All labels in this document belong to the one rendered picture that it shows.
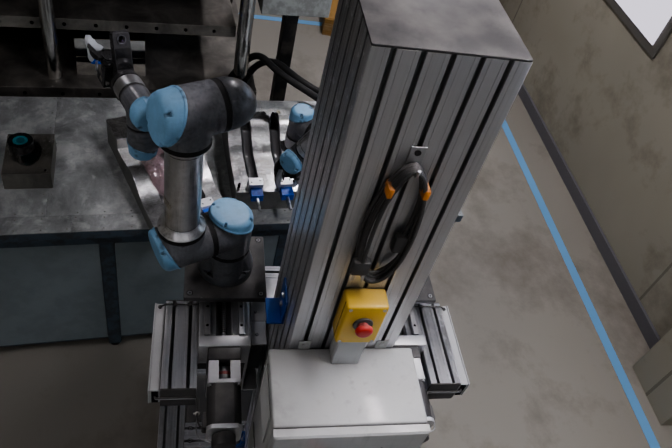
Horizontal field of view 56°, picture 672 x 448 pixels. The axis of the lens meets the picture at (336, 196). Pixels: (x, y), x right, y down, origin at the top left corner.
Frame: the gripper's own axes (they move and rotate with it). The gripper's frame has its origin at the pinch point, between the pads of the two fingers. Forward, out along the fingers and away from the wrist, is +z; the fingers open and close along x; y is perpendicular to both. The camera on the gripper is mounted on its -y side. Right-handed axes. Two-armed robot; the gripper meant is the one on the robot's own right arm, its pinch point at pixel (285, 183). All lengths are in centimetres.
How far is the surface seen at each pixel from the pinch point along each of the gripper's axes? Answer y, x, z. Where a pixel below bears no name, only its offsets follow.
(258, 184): 1.0, -10.0, -0.8
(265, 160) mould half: -14.5, -4.8, 2.5
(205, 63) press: -89, -20, 13
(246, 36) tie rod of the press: -72, -6, -13
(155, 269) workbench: 4, -45, 40
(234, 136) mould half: -24.7, -15.3, -0.3
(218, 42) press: -106, -12, 13
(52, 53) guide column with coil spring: -74, -81, 0
